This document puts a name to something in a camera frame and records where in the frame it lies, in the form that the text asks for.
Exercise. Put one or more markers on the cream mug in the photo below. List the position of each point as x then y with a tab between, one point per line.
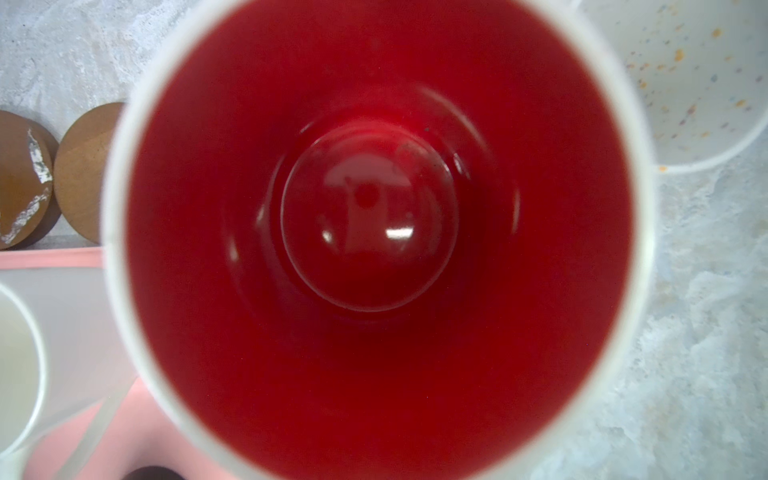
700	68
61	353

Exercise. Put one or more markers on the black mug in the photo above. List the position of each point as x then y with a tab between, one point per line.
153	473

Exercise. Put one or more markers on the dark brown glossy coaster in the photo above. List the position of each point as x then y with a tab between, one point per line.
29	209

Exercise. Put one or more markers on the pink tray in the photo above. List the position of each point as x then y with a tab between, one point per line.
139	435

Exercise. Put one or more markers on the red interior white mug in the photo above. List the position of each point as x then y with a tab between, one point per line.
380	239

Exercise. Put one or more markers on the brown cork round coaster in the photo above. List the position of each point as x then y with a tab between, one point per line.
79	168

